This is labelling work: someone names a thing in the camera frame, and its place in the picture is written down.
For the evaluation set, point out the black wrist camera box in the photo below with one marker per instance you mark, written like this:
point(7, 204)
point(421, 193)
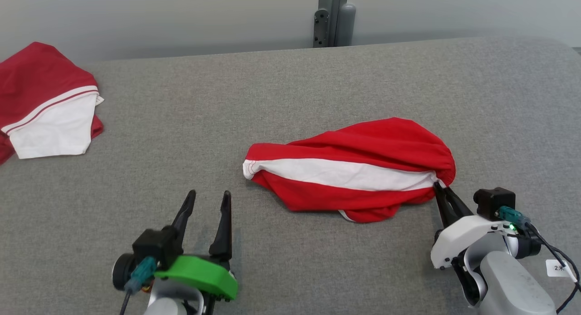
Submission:
point(492, 201)
point(156, 247)

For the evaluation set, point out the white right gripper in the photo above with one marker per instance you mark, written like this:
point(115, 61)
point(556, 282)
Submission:
point(458, 233)

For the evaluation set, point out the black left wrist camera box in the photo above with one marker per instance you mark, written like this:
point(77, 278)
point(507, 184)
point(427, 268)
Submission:
point(156, 247)

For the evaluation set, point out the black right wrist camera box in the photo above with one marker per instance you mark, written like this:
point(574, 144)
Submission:
point(492, 201)

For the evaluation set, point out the red shorts with white stripes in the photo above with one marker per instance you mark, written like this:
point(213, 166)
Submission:
point(363, 147)

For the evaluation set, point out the red basketball jersey number 23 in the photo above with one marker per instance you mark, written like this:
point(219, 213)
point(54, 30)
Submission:
point(36, 79)

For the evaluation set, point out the dark grey post bracket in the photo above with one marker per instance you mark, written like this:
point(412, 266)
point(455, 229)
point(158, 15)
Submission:
point(321, 29)

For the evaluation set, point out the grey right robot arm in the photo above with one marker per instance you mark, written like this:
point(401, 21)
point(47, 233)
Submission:
point(508, 283)

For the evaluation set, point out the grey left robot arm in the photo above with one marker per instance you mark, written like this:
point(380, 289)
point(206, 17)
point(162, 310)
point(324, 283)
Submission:
point(168, 301)

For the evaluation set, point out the grey cylindrical post foot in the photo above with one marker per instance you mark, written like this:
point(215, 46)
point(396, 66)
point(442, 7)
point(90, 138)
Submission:
point(346, 24)

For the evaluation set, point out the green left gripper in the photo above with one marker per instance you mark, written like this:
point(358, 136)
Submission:
point(199, 274)

